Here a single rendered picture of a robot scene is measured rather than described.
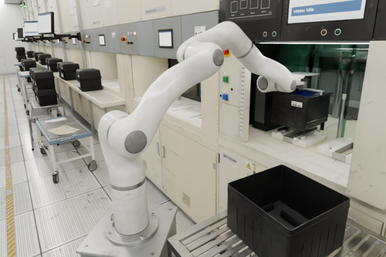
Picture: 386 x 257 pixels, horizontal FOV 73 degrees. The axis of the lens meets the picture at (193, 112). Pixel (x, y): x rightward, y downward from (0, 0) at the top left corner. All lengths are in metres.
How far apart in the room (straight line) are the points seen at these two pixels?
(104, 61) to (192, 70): 3.30
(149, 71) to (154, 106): 1.91
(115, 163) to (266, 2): 0.90
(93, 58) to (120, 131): 3.34
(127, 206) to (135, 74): 1.89
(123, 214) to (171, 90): 0.44
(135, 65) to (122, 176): 1.89
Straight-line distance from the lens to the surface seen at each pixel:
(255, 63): 1.14
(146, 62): 2.72
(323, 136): 1.57
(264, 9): 1.27
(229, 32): 1.03
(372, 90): 0.99
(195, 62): 0.88
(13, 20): 14.30
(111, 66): 4.17
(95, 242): 1.04
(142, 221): 1.00
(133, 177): 0.89
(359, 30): 1.05
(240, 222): 0.95
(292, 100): 1.43
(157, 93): 0.86
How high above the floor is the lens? 1.42
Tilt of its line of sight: 16 degrees down
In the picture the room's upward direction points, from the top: 1 degrees counter-clockwise
